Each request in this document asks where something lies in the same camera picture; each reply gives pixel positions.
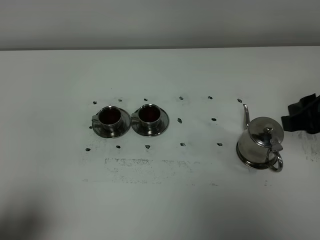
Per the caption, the right steel teacup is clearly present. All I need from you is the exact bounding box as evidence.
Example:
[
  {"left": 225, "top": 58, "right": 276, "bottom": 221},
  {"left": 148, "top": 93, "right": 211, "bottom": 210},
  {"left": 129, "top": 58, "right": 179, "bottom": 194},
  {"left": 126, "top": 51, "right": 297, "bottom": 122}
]
[{"left": 131, "top": 103, "right": 161, "bottom": 126}]

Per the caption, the left steel saucer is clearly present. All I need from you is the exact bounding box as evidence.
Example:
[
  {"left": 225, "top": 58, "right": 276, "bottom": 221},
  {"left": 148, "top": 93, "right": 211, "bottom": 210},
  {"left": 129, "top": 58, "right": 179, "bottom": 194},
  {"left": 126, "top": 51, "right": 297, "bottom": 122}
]
[{"left": 91, "top": 107, "right": 131, "bottom": 139}]

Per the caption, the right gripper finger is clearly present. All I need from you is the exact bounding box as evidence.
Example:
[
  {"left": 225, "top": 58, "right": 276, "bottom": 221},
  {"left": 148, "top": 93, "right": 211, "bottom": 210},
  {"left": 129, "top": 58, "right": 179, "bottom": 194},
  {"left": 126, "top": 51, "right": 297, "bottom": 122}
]
[{"left": 281, "top": 93, "right": 320, "bottom": 135}]

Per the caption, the teapot steel saucer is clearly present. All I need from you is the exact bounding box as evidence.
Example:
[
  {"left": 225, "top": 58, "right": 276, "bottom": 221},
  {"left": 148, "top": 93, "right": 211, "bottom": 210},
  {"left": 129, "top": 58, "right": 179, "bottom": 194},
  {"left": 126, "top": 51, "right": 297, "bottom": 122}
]
[{"left": 236, "top": 142, "right": 283, "bottom": 172}]

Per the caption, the steel teacup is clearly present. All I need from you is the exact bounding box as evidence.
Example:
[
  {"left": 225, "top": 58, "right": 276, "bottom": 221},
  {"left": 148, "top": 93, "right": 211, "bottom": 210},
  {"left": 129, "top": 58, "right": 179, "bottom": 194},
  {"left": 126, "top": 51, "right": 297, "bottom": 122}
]
[
  {"left": 131, "top": 103, "right": 161, "bottom": 126},
  {"left": 91, "top": 105, "right": 122, "bottom": 131}
]

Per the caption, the stainless steel teapot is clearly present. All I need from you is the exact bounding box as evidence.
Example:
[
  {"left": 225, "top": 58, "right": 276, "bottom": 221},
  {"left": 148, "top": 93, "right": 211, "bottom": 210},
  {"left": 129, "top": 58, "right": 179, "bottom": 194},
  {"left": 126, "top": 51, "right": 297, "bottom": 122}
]
[{"left": 237, "top": 104, "right": 284, "bottom": 158}]

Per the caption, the right steel saucer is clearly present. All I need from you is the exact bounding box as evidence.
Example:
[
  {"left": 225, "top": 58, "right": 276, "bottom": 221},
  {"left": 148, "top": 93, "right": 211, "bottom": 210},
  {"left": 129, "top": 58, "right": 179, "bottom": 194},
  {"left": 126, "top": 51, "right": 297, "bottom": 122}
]
[{"left": 131, "top": 107, "right": 170, "bottom": 137}]

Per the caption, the left steel teacup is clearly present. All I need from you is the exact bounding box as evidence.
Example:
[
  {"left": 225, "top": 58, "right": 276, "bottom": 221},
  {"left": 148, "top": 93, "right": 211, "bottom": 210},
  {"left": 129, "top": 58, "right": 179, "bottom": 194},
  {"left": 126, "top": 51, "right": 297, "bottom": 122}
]
[{"left": 91, "top": 105, "right": 122, "bottom": 131}]

